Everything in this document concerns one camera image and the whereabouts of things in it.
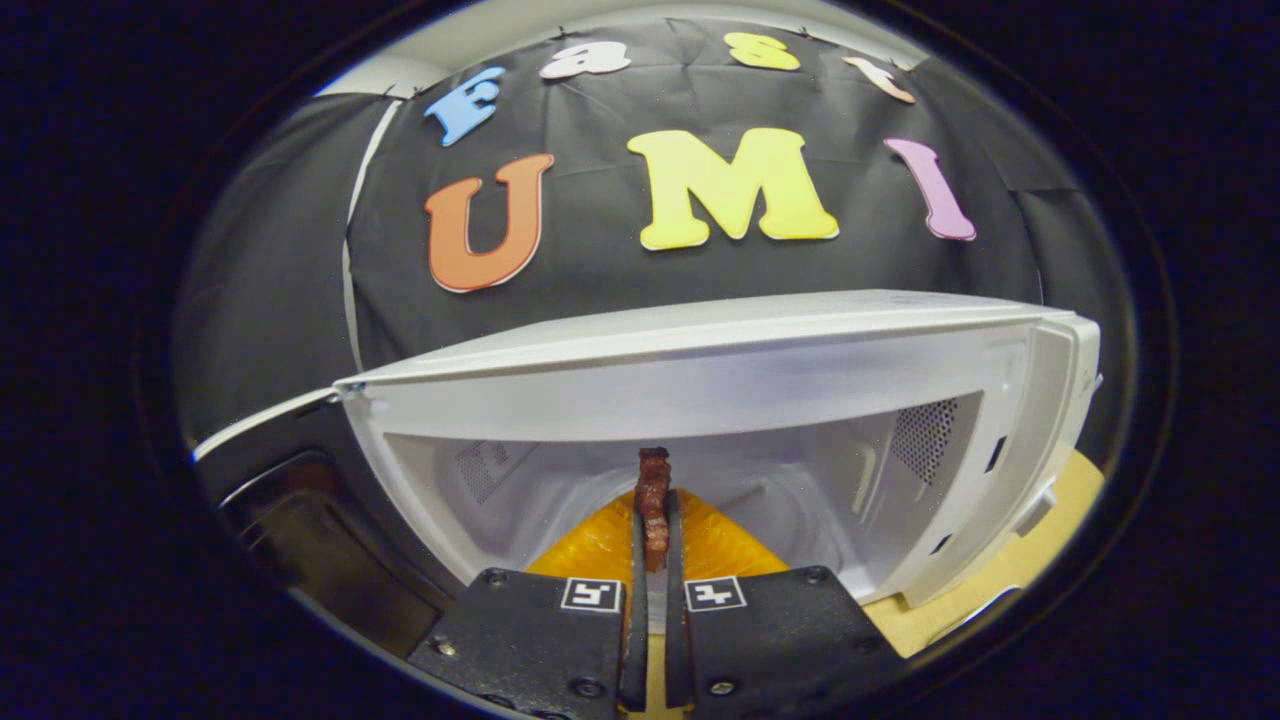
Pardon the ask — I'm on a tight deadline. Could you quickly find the dark red bacon strip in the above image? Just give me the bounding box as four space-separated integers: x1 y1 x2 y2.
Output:
634 447 673 573

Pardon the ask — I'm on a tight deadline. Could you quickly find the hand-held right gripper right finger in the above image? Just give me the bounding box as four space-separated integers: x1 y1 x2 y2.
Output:
662 488 901 720

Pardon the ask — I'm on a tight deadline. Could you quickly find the white microwave oven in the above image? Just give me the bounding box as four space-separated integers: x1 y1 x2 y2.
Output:
193 290 1103 661

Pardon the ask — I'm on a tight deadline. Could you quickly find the black backdrop cloth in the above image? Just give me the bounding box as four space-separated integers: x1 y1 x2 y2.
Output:
175 15 1131 471

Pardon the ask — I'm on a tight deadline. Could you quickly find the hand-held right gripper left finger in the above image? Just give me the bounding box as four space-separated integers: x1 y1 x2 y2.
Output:
408 490 651 720

